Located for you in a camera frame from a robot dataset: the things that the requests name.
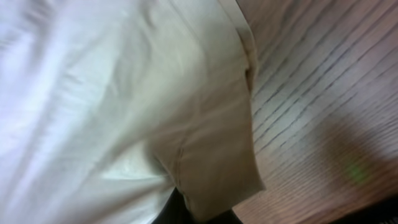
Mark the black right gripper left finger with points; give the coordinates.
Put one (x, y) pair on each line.
(174, 211)

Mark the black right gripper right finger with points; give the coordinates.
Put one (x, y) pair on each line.
(227, 217)

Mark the beige cotton shorts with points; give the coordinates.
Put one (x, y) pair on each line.
(109, 106)

